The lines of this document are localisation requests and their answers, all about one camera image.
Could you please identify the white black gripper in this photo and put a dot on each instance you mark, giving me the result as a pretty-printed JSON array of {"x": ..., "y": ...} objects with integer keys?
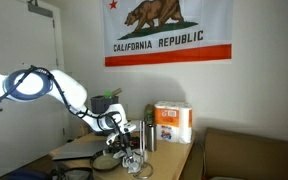
[{"x": 123, "y": 133}]

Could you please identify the white towel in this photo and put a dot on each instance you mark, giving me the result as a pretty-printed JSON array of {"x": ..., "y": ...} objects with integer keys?
[{"x": 132, "y": 165}]

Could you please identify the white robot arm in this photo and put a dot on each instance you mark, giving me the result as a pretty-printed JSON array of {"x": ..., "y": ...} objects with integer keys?
[{"x": 105, "y": 114}]

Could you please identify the black rimmed bowl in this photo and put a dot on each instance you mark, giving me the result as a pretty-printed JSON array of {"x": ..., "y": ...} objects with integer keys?
[{"x": 104, "y": 161}]

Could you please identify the paper towel roll pack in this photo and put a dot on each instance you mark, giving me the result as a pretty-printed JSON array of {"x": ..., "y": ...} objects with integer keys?
[{"x": 173, "y": 121}]

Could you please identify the steel tumbler cup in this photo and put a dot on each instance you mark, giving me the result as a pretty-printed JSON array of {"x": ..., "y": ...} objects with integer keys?
[{"x": 151, "y": 137}]

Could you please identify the green bag behind rolls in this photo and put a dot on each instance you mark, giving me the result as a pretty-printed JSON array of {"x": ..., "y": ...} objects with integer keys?
[{"x": 149, "y": 113}]

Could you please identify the grey pen holder bin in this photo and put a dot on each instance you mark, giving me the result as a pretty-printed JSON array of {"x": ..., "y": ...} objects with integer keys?
[{"x": 100, "y": 104}]

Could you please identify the California Republic flag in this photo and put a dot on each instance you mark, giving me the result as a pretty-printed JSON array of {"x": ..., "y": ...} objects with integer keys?
[{"x": 138, "y": 32}]

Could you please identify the brown sofa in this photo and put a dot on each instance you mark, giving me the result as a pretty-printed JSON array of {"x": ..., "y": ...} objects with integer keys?
[{"x": 244, "y": 156}]

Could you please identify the white door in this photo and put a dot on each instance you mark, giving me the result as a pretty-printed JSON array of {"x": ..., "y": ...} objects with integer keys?
[{"x": 28, "y": 130}]

